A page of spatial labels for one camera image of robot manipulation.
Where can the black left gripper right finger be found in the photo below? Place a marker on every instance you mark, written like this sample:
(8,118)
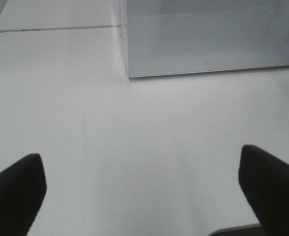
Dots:
(264,180)

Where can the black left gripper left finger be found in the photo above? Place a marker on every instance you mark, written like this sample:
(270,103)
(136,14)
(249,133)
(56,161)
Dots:
(22,191)

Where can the white microwave oven body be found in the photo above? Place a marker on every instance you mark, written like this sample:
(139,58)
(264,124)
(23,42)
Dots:
(124,37)

